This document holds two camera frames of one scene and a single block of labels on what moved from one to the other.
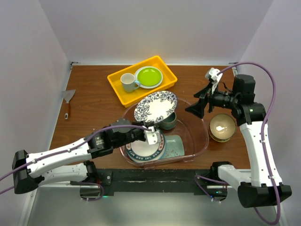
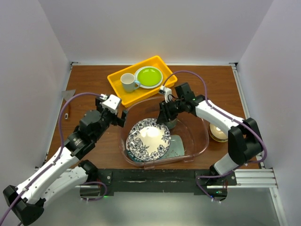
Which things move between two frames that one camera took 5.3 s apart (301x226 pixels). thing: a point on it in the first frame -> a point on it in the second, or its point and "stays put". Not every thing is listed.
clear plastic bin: (191, 124) stays put
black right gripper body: (222, 99) -> (173, 108)
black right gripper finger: (205, 92) -> (163, 106)
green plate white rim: (148, 76) stays put
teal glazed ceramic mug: (170, 122) stays put
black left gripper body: (136, 134) -> (109, 117)
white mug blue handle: (129, 83) stays put
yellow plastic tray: (150, 75) stays put
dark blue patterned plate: (155, 106) -> (147, 141)
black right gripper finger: (198, 109) -> (162, 118)
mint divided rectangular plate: (173, 147) stays put
